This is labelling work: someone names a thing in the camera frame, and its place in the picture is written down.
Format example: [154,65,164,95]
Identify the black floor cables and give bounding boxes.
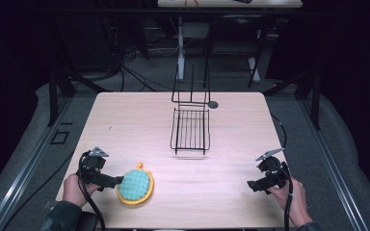
[90,38,181,94]

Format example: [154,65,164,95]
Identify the white desk with white legs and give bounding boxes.
[157,0,304,90]

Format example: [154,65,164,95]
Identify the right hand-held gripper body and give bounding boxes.
[255,147,292,191]

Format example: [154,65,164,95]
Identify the thin black cable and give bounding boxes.
[270,113,288,150]

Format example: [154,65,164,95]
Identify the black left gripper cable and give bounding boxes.
[76,151,107,231]

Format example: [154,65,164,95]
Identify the black metal stand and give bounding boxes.
[46,18,114,128]
[263,68,322,131]

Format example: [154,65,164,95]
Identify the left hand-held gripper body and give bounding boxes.
[78,146,110,186]

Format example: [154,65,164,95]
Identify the person's right hand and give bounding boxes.
[267,177,313,228]

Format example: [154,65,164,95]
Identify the green sponge with yellow rim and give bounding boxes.
[116,162,155,206]

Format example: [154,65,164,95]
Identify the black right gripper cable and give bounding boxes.
[279,162,295,231]

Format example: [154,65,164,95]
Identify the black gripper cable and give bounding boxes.
[279,162,295,231]
[76,151,107,231]

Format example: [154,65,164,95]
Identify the black wire rack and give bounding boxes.
[170,63,212,156]

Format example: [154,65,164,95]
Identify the person's left hand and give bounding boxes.
[62,173,101,208]

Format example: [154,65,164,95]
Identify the black chair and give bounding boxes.
[203,13,271,90]

